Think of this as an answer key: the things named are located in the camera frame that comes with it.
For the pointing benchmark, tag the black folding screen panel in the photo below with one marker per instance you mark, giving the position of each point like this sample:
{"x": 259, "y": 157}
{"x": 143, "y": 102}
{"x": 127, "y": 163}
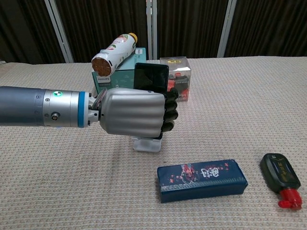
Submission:
{"x": 271, "y": 26}
{"x": 189, "y": 26}
{"x": 103, "y": 24}
{"x": 24, "y": 31}

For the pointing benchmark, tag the white drink bottle yellow cap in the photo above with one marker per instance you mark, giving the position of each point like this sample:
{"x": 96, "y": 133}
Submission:
{"x": 115, "y": 52}

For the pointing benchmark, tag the dark blue pencil case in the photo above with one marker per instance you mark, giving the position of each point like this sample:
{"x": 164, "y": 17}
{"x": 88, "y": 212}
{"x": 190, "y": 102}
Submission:
{"x": 201, "y": 182}

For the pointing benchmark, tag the teal cardboard product box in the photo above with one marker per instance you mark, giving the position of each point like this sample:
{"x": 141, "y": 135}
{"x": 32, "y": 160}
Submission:
{"x": 126, "y": 79}

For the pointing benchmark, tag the dark ink bottle red cap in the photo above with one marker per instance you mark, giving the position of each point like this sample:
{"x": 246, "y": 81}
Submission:
{"x": 279, "y": 175}

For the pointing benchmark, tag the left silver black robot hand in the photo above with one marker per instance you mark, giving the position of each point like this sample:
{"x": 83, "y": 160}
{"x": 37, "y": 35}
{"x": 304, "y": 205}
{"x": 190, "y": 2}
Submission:
{"x": 132, "y": 112}

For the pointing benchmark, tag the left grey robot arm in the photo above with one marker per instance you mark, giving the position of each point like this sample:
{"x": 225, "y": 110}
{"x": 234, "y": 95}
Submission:
{"x": 36, "y": 106}

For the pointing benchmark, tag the clear plastic product box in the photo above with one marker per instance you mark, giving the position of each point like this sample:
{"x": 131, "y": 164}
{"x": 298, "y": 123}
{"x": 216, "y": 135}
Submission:
{"x": 180, "y": 79}

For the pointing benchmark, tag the beige woven tablecloth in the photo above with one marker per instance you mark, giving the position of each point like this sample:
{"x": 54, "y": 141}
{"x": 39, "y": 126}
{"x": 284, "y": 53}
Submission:
{"x": 239, "y": 119}

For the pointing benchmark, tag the black smartphone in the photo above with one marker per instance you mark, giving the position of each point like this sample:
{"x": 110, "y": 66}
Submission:
{"x": 151, "y": 74}

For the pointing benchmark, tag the white phone stand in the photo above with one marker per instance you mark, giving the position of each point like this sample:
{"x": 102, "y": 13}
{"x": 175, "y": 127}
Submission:
{"x": 146, "y": 145}

